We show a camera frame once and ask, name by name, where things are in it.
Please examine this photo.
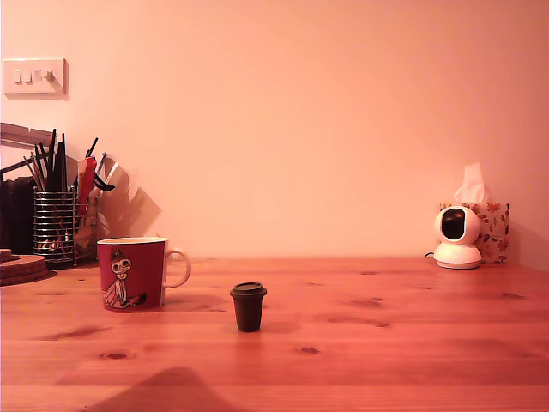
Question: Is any silver metal utensil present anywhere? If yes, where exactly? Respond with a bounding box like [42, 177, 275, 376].
[94, 150, 130, 193]

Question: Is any small white round camera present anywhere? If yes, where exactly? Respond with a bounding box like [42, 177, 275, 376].
[431, 204, 484, 270]

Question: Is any red kitchen utensil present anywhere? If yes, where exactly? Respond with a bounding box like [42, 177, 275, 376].
[76, 136, 100, 207]

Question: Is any white wall switch plate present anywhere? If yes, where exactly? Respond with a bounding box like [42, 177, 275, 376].
[3, 58, 69, 101]

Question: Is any thin black utensil handle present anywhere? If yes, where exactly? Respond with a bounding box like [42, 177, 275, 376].
[45, 127, 59, 193]

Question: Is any black curved utensil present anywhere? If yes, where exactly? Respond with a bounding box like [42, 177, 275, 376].
[93, 173, 117, 193]

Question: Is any grey metal rail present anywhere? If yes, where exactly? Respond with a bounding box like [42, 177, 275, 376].
[0, 121, 59, 152]

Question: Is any round cork trivet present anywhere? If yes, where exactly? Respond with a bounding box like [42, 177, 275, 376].
[0, 253, 46, 275]
[0, 268, 48, 288]

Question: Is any brown wooden stick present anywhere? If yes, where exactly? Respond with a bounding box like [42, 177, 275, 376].
[23, 154, 46, 193]

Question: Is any white tissue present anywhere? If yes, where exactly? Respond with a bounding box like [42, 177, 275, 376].
[453, 161, 488, 203]

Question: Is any red cartoon print mug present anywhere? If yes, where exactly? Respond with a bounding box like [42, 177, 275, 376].
[96, 234, 192, 313]

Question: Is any black ribbed appliance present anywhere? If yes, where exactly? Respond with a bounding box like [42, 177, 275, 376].
[0, 161, 36, 255]

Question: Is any black flat spatula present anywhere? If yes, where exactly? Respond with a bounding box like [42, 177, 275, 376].
[53, 132, 69, 193]

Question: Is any floral tissue box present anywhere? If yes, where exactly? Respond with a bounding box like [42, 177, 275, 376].
[439, 201, 510, 264]

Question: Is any dark grey-brown coffee capsule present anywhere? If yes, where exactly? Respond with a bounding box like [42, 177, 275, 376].
[229, 281, 268, 334]

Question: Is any wire kitchen tool rack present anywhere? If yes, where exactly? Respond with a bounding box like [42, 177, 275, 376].
[32, 185, 104, 270]

